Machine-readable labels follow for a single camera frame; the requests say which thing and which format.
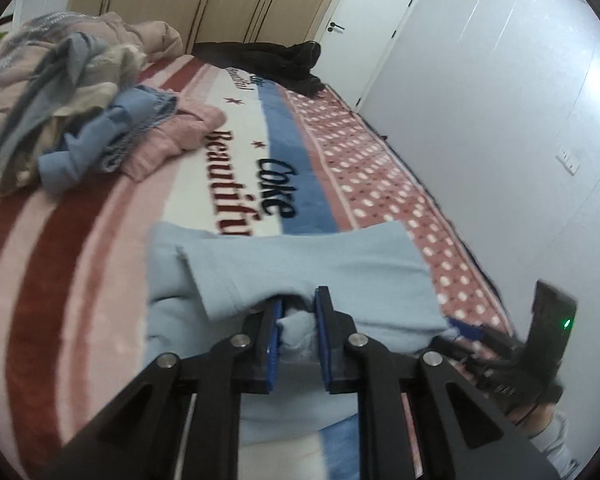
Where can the pink checked garment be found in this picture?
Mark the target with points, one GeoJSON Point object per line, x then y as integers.
{"type": "Point", "coordinates": [183, 132]}

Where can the white wall socket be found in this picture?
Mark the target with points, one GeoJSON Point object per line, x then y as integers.
{"type": "Point", "coordinates": [569, 161]}

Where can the grey-blue denim garment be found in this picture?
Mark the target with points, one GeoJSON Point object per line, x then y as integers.
{"type": "Point", "coordinates": [51, 85]}

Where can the right hand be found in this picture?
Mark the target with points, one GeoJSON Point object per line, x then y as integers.
{"type": "Point", "coordinates": [532, 419]}

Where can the striped polka-dot bed blanket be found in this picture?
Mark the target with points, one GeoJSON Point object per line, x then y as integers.
{"type": "Point", "coordinates": [72, 269]}

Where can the light blue pants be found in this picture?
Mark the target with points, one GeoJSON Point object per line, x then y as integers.
{"type": "Point", "coordinates": [201, 286]}

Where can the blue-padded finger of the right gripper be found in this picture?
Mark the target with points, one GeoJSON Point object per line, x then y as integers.
{"type": "Point", "coordinates": [466, 330]}

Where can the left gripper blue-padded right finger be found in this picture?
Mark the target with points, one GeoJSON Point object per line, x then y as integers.
{"type": "Point", "coordinates": [419, 417]}

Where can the white door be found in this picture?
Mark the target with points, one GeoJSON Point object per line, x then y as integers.
{"type": "Point", "coordinates": [349, 60]}

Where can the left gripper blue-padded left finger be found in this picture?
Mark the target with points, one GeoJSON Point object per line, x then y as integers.
{"type": "Point", "coordinates": [179, 418]}

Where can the black door handle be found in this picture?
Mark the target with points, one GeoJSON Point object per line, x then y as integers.
{"type": "Point", "coordinates": [334, 27]}

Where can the pink striped quilt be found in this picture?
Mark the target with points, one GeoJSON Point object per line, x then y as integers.
{"type": "Point", "coordinates": [23, 49]}

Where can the blue folded garment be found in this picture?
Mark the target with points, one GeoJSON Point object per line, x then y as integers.
{"type": "Point", "coordinates": [102, 142]}

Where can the black jacket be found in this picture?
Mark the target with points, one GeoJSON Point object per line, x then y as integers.
{"type": "Point", "coordinates": [291, 67]}

